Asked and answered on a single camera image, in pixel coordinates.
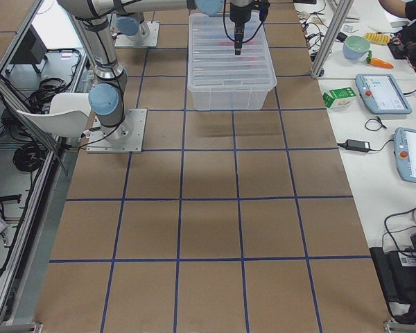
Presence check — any toy carrot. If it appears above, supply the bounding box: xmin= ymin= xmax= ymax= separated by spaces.
xmin=366 ymin=51 xmax=394 ymax=69

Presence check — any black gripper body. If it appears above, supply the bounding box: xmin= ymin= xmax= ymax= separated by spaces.
xmin=229 ymin=0 xmax=269 ymax=33

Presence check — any black power adapter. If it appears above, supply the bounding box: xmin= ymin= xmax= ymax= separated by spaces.
xmin=337 ymin=139 xmax=371 ymax=153

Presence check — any yellow toy corn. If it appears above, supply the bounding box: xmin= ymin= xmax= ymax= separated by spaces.
xmin=364 ymin=33 xmax=391 ymax=45

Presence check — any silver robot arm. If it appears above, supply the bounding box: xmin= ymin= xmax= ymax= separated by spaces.
xmin=60 ymin=1 xmax=276 ymax=152
xmin=116 ymin=12 xmax=150 ymax=42

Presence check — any teach pendant tablet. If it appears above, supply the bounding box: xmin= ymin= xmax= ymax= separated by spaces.
xmin=355 ymin=74 xmax=413 ymax=114
xmin=393 ymin=128 xmax=416 ymax=183

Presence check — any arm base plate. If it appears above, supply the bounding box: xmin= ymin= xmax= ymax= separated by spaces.
xmin=85 ymin=109 xmax=147 ymax=153
xmin=115 ymin=20 xmax=160 ymax=49

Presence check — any aluminium frame post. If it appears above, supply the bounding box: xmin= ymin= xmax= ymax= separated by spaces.
xmin=311 ymin=0 xmax=354 ymax=78

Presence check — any clear plastic box lid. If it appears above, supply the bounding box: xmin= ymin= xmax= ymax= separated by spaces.
xmin=188 ymin=12 xmax=277 ymax=92

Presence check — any clear plastic storage box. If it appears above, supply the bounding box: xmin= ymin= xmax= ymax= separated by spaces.
xmin=187 ymin=49 xmax=277 ymax=111

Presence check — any green white carton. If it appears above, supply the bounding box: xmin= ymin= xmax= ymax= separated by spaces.
xmin=322 ymin=87 xmax=356 ymax=109

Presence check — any white chair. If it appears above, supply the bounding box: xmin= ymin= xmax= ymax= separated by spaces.
xmin=17 ymin=93 xmax=91 ymax=138

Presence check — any green bowl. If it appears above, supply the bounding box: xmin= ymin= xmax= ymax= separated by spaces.
xmin=343 ymin=36 xmax=370 ymax=60

